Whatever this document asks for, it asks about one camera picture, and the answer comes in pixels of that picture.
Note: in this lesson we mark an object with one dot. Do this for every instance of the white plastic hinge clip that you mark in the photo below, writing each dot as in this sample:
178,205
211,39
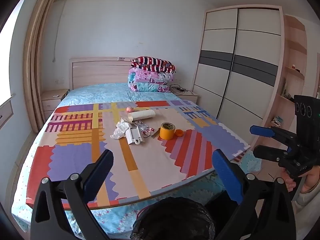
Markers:
133,135

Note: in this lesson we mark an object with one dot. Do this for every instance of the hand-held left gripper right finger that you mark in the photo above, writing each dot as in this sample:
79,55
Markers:
225,172

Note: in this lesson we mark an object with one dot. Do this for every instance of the red pill blister pack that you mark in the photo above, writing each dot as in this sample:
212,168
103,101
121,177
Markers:
148,131

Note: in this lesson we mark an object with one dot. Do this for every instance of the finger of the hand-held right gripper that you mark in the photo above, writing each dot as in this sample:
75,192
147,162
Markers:
267,153
260,130

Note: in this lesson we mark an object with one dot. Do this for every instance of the wooden window frame trim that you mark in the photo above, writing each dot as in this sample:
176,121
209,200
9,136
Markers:
37,55

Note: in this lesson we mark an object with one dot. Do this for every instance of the person's right forearm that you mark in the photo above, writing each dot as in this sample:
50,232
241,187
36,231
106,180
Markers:
307,201

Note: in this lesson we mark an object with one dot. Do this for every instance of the orange round cap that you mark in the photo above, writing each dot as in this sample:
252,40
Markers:
178,133

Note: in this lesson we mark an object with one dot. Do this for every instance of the wooden bed headboard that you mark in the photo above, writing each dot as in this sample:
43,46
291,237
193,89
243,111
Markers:
100,72

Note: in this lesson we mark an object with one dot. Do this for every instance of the white paper roll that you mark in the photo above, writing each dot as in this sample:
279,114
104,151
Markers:
141,115

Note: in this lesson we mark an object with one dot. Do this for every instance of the stack of books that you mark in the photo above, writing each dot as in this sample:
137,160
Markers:
277,121

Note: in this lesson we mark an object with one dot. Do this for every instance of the wooden nightstand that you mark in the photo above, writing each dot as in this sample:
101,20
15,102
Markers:
51,102
190,97

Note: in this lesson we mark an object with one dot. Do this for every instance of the white tissue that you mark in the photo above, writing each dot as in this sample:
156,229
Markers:
121,128

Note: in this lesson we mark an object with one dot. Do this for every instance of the white sliding door wardrobe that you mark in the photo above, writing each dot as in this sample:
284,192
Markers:
250,55

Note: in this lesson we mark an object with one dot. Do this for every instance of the window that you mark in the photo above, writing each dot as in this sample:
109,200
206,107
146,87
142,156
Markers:
12,62

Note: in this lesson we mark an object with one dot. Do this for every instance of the pink round toy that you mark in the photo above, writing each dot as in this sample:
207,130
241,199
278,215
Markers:
130,109

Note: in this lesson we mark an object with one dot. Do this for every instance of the bin with black bag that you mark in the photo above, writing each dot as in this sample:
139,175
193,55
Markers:
172,217

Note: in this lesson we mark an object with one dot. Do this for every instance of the pink blue printed folded quilt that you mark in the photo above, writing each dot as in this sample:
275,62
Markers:
147,81

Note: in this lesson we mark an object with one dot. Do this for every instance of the person's right hand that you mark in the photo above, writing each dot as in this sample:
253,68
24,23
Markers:
290,183

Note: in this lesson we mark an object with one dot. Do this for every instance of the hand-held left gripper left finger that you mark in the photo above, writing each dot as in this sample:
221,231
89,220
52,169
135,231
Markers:
100,172

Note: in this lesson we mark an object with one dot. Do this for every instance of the colourful patterned mat board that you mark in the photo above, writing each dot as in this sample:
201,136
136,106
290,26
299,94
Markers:
150,160

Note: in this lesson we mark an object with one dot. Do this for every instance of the clear plastic packaging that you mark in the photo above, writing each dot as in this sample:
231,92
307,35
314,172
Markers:
139,124

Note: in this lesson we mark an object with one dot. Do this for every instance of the yellow tape roll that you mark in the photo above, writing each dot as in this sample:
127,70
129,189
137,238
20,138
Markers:
166,133

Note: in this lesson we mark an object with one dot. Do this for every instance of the bed with blue floral sheet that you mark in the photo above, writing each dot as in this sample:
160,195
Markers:
100,93

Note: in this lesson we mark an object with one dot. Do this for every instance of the wooden corner shelf unit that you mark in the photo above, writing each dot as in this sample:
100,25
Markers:
296,52

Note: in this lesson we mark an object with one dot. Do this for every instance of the small red bottle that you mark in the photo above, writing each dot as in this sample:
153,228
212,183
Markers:
293,66

